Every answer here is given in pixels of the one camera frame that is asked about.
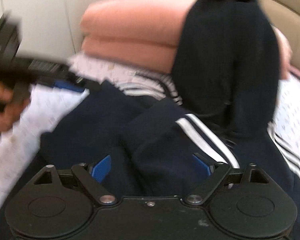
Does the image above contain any navy striped track jacket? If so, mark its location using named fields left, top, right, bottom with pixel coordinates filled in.
left=0, top=1, right=300, bottom=239

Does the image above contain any person's left hand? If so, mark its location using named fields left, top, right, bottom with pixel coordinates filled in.
left=0, top=82, right=31, bottom=136

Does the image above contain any floral white bed sheet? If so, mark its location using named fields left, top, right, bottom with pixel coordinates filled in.
left=0, top=53, right=300, bottom=207

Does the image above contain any folded pink blanket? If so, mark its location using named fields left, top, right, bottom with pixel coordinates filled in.
left=81, top=0, right=292, bottom=80

